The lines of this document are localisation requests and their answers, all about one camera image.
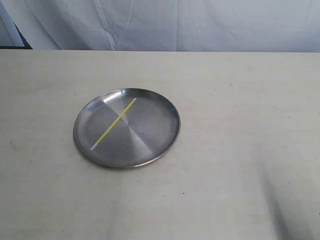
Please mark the neon yellow-green flexible tube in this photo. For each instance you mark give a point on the neon yellow-green flexible tube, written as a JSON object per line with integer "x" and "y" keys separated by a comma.
{"x": 113, "y": 124}

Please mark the round stainless steel plate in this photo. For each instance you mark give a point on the round stainless steel plate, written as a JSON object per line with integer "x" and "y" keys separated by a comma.
{"x": 144, "y": 134}

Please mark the dark frame behind sheet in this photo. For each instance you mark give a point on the dark frame behind sheet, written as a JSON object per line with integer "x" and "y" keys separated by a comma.
{"x": 10, "y": 36}

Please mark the white backdrop sheet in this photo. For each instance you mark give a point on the white backdrop sheet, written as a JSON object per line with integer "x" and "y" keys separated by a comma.
{"x": 169, "y": 25}

